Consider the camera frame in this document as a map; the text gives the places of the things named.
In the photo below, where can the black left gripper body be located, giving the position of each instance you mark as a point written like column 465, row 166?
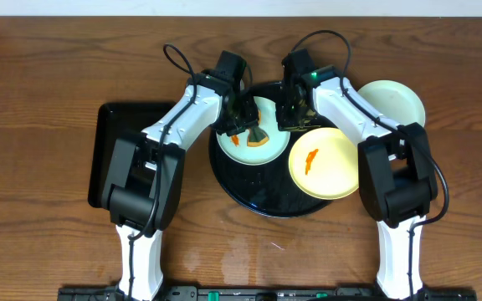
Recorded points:
column 241, row 117

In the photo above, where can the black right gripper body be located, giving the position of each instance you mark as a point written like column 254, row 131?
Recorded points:
column 291, row 118

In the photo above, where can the orange green sponge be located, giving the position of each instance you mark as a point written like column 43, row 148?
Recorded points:
column 257, row 137

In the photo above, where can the light green plate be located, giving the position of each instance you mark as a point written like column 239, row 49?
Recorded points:
column 394, row 100
column 237, row 147

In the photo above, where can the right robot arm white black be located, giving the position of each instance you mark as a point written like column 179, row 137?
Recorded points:
column 398, row 177

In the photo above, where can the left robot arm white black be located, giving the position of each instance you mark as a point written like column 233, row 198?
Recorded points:
column 142, row 187

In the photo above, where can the black rectangular tray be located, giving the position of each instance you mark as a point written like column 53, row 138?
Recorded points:
column 113, row 120

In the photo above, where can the yellow plate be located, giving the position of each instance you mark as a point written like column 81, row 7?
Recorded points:
column 323, row 164

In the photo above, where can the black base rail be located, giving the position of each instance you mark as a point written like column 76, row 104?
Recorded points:
column 191, row 293

